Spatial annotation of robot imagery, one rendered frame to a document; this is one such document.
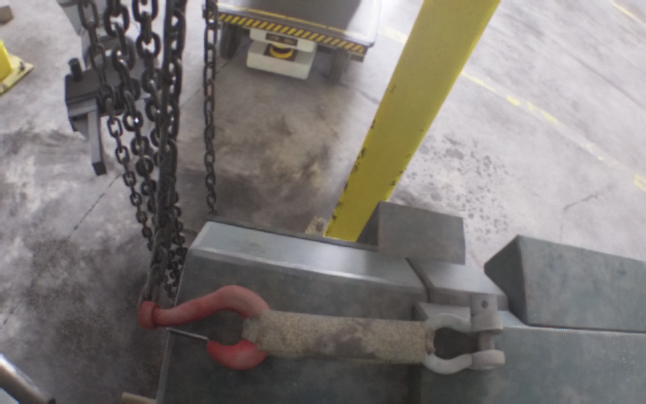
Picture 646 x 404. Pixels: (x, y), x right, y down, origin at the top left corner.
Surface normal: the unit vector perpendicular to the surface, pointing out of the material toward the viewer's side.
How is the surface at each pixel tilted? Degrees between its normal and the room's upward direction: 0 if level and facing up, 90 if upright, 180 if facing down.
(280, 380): 0
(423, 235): 0
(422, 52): 90
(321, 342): 7
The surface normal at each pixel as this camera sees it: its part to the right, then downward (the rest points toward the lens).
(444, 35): -0.40, 0.73
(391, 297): 0.22, -0.51
